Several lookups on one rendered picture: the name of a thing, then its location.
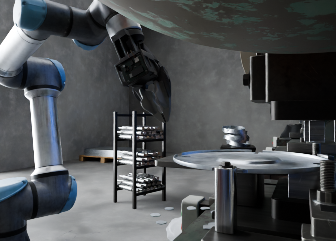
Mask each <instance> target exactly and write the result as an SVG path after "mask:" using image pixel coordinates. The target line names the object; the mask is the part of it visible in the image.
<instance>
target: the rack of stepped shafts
mask: <svg viewBox="0 0 336 241"><path fill-rule="evenodd" d="M118 117H133V126H123V127H119V129H120V130H121V131H118ZM137 117H143V126H137ZM147 117H153V115H152V114H147V113H146V112H143V114H137V111H133V114H118V112H114V152H113V202H114V203H117V202H118V191H120V190H126V191H130V192H132V209H133V210H136V209H137V197H138V196H142V195H143V196H146V195H147V194H150V193H155V192H159V191H162V201H163V202H165V201H166V167H162V181H161V180H159V179H160V178H159V177H158V176H154V175H151V174H147V168H153V167H156V166H155V160H158V159H162V158H166V123H163V122H162V131H157V130H160V127H154V126H147ZM158 134H161V135H158ZM159 138H161V139H159ZM120 141H132V150H124V151H120V153H121V154H124V155H122V156H121V155H119V156H118V142H120ZM148 142H162V156H160V152H158V151H154V150H147V143H148ZM137 143H143V149H137ZM118 157H119V158H122V159H119V160H118ZM124 165H129V166H132V173H130V174H128V175H126V174H125V175H120V178H123V179H121V180H119V179H118V166H124ZM140 169H143V173H141V172H137V170H140ZM118 182H120V183H118ZM156 188H157V189H156Z"/></svg>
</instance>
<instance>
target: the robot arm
mask: <svg viewBox="0 0 336 241"><path fill-rule="evenodd" d="M13 19H14V23H15V25H14V27H13V28H12V30H11V31H10V33H9V34H8V36H7V37H6V38H5V40H4V41H3V43H2V44H1V46H0V84H1V85H3V86H5V87H7V88H11V89H19V90H24V92H25V97H26V98H28V99H29V100H30V106H31V119H32V131H33V144H34V157H35V171H34V173H33V174H32V175H31V181H28V180H27V178H25V177H16V178H8V179H3V180H0V241H31V240H30V237H29V235H28V232H27V221H29V220H33V219H38V218H42V217H47V216H51V215H59V214H60V213H64V212H67V211H69V210H71V209H72V208H73V206H74V205H75V202H76V199H77V195H78V185H77V182H76V179H75V178H74V177H73V176H71V175H69V170H68V169H67V168H65V167H64V165H63V155H62V145H61V134H60V124H59V114H58V104H57V98H58V97H59V96H60V95H61V92H62V91H63V90H64V88H65V86H66V83H65V82H66V74H65V70H64V68H63V66H62V64H61V63H59V62H58V61H57V60H52V59H49V58H40V57H33V56H32V55H33V54H34V53H35V52H36V51H37V50H38V49H39V48H40V47H41V45H42V44H43V43H44V42H45V41H46V40H47V39H48V38H49V37H50V36H51V35H53V36H58V37H63V38H68V39H73V41H74V43H75V44H76V45H77V46H78V47H81V48H82V49H83V50H85V51H93V50H95V49H96V48H97V47H98V46H99V45H101V44H102V43H103V42H104V41H105V39H106V37H107V36H108V35H109V36H110V39H111V41H112V43H113V44H114V47H115V49H116V52H117V54H118V57H119V59H120V62H119V63H117V64H115V65H114V66H115V69H116V71H117V74H118V76H119V78H120V81H121V83H122V86H123V87H126V88H129V86H131V87H133V93H134V95H135V97H136V98H137V99H138V100H139V101H140V103H141V106H142V107H143V109H144V110H146V111H148V112H149V113H151V114H152V115H153V116H154V117H155V118H156V119H157V120H159V121H160V122H162V123H164V124H165V123H167V122H168V121H169V119H170V115H171V106H172V84H171V79H170V77H169V75H168V71H167V70H166V69H165V67H164V66H163V65H162V64H161V63H160V61H159V60H158V59H157V58H156V57H155V56H154V55H153V53H152V52H151V51H150V50H149V49H148V47H147V46H146V45H145V44H144V43H143V42H144V40H145V36H144V34H143V30H142V28H141V26H140V24H138V23H136V22H134V21H133V20H131V19H129V18H127V17H125V16H123V15H122V14H120V13H118V12H116V11H115V10H113V9H111V8H110V7H108V6H106V5H104V4H103V3H101V2H99V1H98V0H94V1H93V3H92V4H91V6H90V7H89V8H88V10H82V9H79V8H75V7H71V6H68V5H64V4H60V3H57V2H53V1H50V0H16V1H15V5H14V10H13ZM120 72H121V73H122V76H123V78H124V81H125V82H123V80H122V77H121V75H120ZM152 84H153V85H155V88H154V92H155V94H154V92H153V91H147V90H148V89H149V86H150V85H152ZM156 99H157V101H158V102H159V104H160V105H161V107H162V109H163V113H162V112H161V109H160V106H159V105H158V104H157V103H156Z"/></svg>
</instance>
